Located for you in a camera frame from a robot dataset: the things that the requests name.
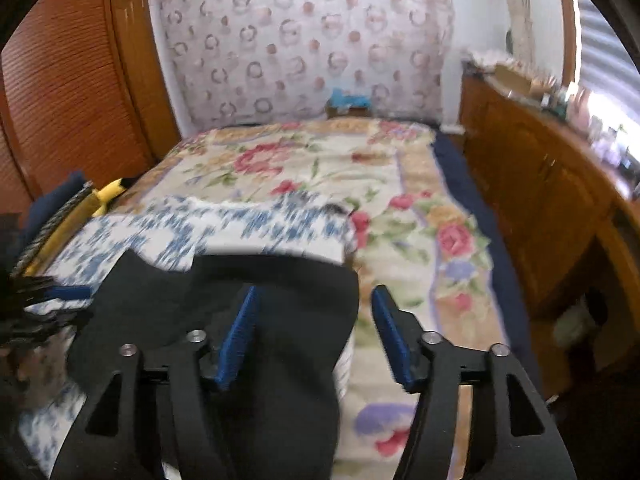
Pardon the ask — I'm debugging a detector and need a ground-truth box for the beige lace curtain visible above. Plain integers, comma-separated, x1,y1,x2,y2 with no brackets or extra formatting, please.
500,0,532,61

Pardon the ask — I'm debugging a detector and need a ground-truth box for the ring patterned curtain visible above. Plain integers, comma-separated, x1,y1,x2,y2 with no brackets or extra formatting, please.
150,0,456,128

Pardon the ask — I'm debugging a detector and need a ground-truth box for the striped window blind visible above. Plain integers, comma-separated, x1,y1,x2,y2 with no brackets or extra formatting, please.
575,0,640,106

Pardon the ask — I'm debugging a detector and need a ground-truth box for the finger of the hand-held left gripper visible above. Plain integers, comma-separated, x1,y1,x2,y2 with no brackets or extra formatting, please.
15,280,93,307
10,309,95,342

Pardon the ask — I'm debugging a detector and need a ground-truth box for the box with blue bag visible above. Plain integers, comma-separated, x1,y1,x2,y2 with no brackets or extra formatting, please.
327,89,373,120

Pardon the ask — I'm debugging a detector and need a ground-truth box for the navy medallion patterned cloth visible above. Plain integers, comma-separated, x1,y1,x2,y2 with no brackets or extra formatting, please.
10,182,95,276

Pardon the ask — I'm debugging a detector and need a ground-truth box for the wooden louvered wardrobe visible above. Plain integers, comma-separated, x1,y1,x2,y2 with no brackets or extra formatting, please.
0,0,181,221

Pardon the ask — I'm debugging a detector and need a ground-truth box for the golden patterned cloth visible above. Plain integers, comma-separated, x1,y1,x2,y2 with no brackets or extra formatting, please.
25,195,101,276

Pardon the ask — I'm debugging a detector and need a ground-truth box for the blue floral white blanket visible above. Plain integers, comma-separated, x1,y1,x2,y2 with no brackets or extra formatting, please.
20,195,356,466

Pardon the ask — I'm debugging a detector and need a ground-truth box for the pink bottle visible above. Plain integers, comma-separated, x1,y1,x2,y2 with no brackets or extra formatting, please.
570,87,592,126

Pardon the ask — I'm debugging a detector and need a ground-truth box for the navy blue folded cloth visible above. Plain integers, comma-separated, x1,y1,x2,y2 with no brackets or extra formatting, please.
25,170,88,241

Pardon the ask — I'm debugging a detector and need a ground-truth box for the navy blue bed sheet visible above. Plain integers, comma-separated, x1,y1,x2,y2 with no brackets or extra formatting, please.
432,135,546,396

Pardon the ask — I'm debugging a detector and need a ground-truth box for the yellow plush toy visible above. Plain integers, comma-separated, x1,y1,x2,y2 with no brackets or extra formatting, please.
92,177,125,218

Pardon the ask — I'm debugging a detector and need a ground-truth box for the pink floral quilt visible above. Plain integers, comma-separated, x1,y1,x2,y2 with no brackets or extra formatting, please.
115,120,506,480

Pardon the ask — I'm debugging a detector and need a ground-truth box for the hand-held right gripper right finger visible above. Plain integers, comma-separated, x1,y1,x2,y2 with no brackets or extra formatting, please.
371,285,578,480

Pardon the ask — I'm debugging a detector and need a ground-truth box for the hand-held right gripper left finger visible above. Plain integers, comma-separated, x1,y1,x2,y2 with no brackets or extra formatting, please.
50,285,261,480

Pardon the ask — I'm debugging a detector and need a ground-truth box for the black printed t-shirt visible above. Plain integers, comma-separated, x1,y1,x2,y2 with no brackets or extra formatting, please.
67,250,361,480

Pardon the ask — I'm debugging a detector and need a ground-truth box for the wooden cabinet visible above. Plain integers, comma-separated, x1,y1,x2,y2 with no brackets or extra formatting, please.
457,72,640,371

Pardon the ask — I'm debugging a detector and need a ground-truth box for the cardboard box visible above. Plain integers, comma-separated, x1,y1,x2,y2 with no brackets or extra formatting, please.
492,62,546,96

